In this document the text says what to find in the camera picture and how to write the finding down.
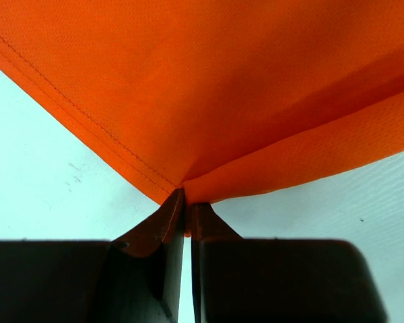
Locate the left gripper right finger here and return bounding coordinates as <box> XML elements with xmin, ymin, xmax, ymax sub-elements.
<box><xmin>190</xmin><ymin>203</ymin><xmax>388</xmax><ymax>322</ymax></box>

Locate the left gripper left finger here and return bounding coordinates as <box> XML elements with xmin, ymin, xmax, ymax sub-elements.
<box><xmin>0</xmin><ymin>189</ymin><xmax>185</xmax><ymax>322</ymax></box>

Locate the orange t-shirt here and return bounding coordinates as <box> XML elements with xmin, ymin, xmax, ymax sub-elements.
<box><xmin>0</xmin><ymin>0</ymin><xmax>404</xmax><ymax>236</ymax></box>

